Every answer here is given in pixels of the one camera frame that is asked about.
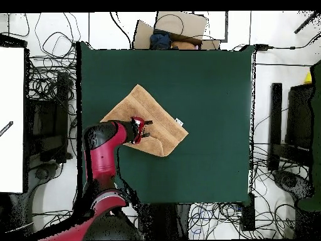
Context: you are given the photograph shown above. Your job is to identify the green cloth cover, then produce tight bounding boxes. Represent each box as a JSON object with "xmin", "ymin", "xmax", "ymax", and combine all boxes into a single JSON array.
[{"xmin": 297, "ymin": 58, "xmax": 321, "ymax": 212}]

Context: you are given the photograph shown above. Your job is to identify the dark blue cloth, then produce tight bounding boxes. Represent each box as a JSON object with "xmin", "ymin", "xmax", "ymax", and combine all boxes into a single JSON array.
[{"xmin": 149, "ymin": 33, "xmax": 172, "ymax": 50}]

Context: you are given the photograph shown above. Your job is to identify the white board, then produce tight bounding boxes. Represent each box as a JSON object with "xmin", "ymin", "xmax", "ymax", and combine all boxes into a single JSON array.
[{"xmin": 0, "ymin": 46, "xmax": 25, "ymax": 193}]

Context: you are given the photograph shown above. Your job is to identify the tan terry towel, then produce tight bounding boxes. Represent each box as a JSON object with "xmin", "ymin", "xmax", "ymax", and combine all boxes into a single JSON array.
[{"xmin": 100, "ymin": 84, "xmax": 189, "ymax": 158}]

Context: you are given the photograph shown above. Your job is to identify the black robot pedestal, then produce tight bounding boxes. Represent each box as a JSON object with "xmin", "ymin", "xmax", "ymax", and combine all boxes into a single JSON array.
[{"xmin": 140, "ymin": 203, "xmax": 191, "ymax": 240}]

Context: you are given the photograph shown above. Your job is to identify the black rod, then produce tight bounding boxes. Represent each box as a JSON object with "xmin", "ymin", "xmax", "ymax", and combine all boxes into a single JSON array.
[{"xmin": 293, "ymin": 11, "xmax": 321, "ymax": 35}]

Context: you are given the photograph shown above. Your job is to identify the tangled floor cables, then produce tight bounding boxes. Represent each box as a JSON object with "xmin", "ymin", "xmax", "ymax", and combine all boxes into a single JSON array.
[
  {"xmin": 32, "ymin": 210, "xmax": 73, "ymax": 228},
  {"xmin": 187, "ymin": 203, "xmax": 243, "ymax": 240}
]

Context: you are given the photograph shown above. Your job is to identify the black frame stand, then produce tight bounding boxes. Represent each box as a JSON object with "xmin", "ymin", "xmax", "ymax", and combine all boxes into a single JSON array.
[{"xmin": 267, "ymin": 82, "xmax": 314, "ymax": 171}]

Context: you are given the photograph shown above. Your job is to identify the orange cloth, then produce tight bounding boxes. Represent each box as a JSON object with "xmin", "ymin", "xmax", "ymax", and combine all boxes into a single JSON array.
[{"xmin": 171, "ymin": 40, "xmax": 197, "ymax": 50}]

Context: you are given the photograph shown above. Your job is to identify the brown cardboard box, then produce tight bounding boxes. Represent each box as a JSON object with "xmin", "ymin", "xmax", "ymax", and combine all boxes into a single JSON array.
[{"xmin": 132, "ymin": 11, "xmax": 221, "ymax": 50}]

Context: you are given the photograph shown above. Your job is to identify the black pedestal foot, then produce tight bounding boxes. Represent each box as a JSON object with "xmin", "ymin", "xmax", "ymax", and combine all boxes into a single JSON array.
[
  {"xmin": 34, "ymin": 165, "xmax": 52, "ymax": 181},
  {"xmin": 272, "ymin": 169, "xmax": 314, "ymax": 201}
]

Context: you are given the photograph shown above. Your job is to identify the black equipment block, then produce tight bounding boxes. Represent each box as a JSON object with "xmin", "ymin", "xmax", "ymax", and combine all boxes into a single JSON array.
[{"xmin": 26, "ymin": 71, "xmax": 73, "ymax": 164}]

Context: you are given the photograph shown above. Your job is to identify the black box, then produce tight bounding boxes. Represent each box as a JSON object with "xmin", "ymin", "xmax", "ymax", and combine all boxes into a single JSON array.
[{"xmin": 241, "ymin": 194, "xmax": 256, "ymax": 232}]

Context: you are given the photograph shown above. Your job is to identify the dark green table cloth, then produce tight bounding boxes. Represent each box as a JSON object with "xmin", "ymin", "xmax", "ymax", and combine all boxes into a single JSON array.
[{"xmin": 76, "ymin": 41, "xmax": 256, "ymax": 205}]

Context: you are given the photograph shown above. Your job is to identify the black label strip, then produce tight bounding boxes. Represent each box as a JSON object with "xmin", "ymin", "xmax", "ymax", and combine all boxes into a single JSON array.
[{"xmin": 0, "ymin": 120, "xmax": 14, "ymax": 137}]

